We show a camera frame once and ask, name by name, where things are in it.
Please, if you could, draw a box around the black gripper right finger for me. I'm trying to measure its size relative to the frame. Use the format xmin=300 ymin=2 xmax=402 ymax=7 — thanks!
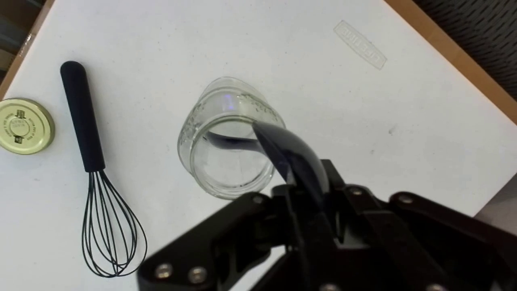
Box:
xmin=321 ymin=159 xmax=517 ymax=291

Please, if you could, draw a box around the black plastic spoon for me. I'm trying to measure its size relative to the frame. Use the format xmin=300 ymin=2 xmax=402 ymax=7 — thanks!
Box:
xmin=204 ymin=120 xmax=331 ymax=239

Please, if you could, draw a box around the clear glass jar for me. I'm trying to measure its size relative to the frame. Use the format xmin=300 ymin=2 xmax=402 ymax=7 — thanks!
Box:
xmin=176 ymin=74 xmax=288 ymax=201

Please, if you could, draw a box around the dark grey sofa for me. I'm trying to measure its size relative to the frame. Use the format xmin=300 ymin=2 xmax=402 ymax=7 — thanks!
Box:
xmin=414 ymin=0 xmax=517 ymax=102

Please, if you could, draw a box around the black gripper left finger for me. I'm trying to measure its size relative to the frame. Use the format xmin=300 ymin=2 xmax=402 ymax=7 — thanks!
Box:
xmin=136 ymin=183 xmax=346 ymax=291

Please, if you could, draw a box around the black wire whisk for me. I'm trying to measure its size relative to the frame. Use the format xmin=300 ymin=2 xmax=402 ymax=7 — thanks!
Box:
xmin=58 ymin=60 xmax=150 ymax=280

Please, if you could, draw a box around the gold metal jar lid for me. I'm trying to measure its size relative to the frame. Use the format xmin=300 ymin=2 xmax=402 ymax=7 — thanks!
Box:
xmin=0 ymin=97 xmax=57 ymax=157

